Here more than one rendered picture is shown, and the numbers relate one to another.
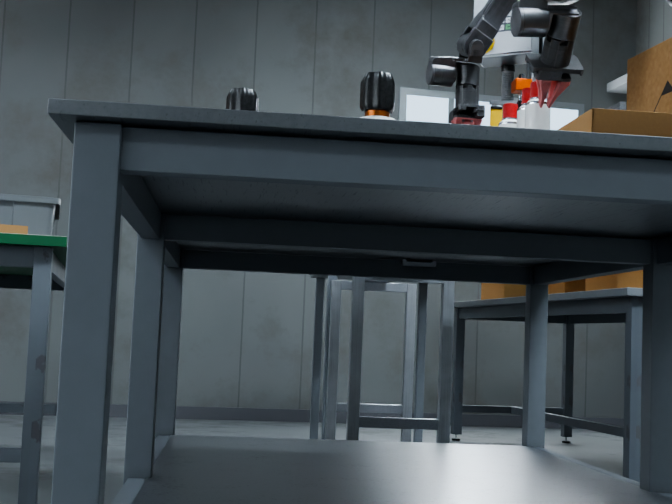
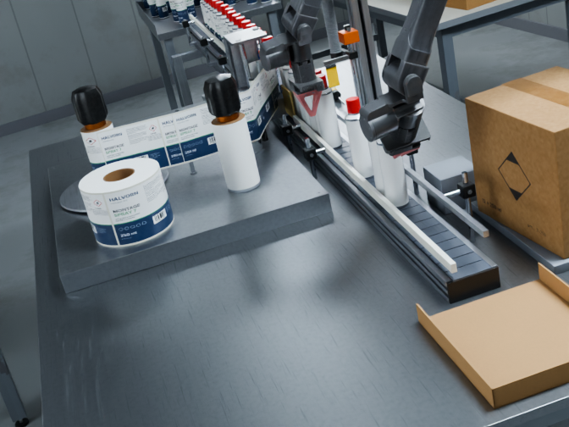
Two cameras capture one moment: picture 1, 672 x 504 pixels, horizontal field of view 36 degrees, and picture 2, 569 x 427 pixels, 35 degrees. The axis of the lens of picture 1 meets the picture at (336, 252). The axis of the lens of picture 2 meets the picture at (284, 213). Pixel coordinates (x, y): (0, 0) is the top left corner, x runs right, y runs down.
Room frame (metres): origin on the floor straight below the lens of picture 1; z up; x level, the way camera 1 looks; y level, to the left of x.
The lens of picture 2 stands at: (0.28, 0.01, 1.77)
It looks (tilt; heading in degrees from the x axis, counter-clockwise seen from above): 25 degrees down; 355
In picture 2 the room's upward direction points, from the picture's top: 13 degrees counter-clockwise
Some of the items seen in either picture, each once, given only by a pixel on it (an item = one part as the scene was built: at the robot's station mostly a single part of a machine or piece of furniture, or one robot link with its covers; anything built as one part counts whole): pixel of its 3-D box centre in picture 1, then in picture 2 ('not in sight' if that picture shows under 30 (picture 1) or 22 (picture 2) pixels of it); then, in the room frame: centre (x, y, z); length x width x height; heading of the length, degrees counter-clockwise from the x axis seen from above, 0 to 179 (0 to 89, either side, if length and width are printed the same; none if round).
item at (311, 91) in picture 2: (465, 131); (307, 97); (2.49, -0.30, 1.06); 0.07 x 0.07 x 0.09; 7
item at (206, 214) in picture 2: not in sight; (173, 186); (2.63, 0.10, 0.86); 0.80 x 0.67 x 0.05; 6
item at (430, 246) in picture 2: not in sight; (356, 176); (2.26, -0.35, 0.90); 1.07 x 0.01 x 0.02; 6
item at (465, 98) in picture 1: (467, 101); (304, 72); (2.48, -0.30, 1.13); 0.10 x 0.07 x 0.07; 7
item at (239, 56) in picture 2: not in sight; (255, 75); (2.97, -0.22, 1.01); 0.14 x 0.13 x 0.26; 6
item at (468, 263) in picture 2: not in sight; (336, 153); (2.55, -0.36, 0.86); 1.65 x 0.08 x 0.04; 6
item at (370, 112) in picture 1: (376, 135); (231, 132); (2.45, -0.08, 1.03); 0.09 x 0.09 x 0.30
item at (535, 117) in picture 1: (537, 131); (391, 163); (2.11, -0.40, 0.98); 0.05 x 0.05 x 0.20
